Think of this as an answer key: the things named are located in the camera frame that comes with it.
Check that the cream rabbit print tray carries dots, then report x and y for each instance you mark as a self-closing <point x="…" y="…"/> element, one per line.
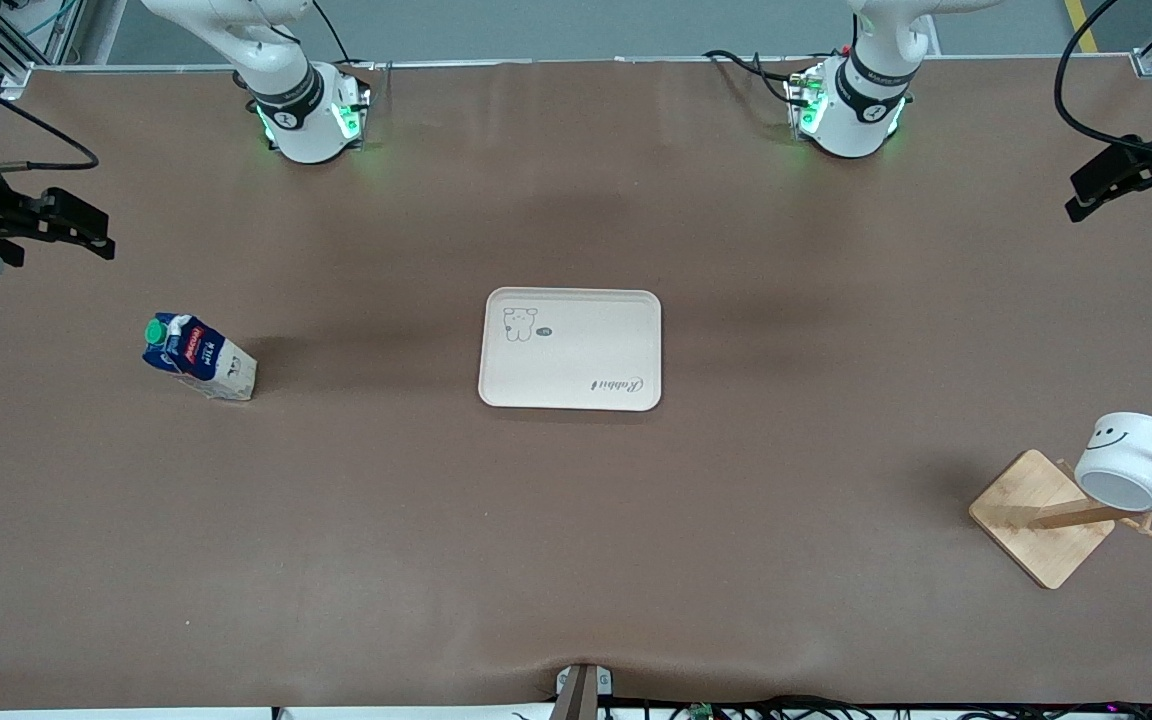
<point x="576" y="350"/>

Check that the grey metal mount bracket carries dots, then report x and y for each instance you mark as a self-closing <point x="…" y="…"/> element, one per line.
<point x="581" y="690"/>

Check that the wooden mug rack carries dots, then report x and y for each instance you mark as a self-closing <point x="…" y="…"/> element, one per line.
<point x="1036" y="520"/>

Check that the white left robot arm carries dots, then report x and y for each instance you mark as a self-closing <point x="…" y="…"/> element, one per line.
<point x="851" y="125"/>

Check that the blue white milk carton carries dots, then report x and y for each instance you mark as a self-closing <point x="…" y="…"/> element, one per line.
<point x="201" y="355"/>

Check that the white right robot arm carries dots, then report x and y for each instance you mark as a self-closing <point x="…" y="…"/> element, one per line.
<point x="306" y="130"/>

